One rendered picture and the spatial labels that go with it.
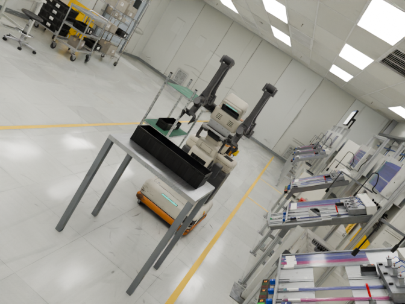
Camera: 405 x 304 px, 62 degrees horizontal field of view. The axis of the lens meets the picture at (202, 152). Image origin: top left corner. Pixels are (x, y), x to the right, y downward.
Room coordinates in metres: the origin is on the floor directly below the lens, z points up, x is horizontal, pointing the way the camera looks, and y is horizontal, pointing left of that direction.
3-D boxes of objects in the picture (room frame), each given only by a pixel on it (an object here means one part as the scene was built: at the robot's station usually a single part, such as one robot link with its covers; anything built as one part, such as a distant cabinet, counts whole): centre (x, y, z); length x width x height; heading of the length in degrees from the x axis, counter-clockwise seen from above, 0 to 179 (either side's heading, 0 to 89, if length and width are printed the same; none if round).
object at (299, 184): (4.58, -1.73, 0.66); 1.01 x 0.73 x 1.31; 80
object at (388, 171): (3.10, -1.52, 1.52); 0.51 x 0.13 x 0.27; 170
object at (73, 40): (6.87, 3.40, 0.30); 0.30 x 0.23 x 0.18; 8
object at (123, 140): (2.20, 0.17, 0.40); 0.70 x 0.45 x 0.80; 78
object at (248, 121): (2.80, -0.17, 1.40); 0.11 x 0.06 x 0.43; 79
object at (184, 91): (4.93, 0.64, 0.55); 0.91 x 0.46 x 1.10; 170
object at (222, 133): (3.01, 0.00, 0.99); 0.28 x 0.16 x 0.22; 78
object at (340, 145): (7.76, -2.47, 0.95); 1.36 x 0.82 x 1.90; 80
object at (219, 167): (3.12, -0.09, 0.68); 0.28 x 0.27 x 0.25; 78
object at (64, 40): (6.88, 3.40, 0.50); 0.90 x 0.54 x 1.00; 4
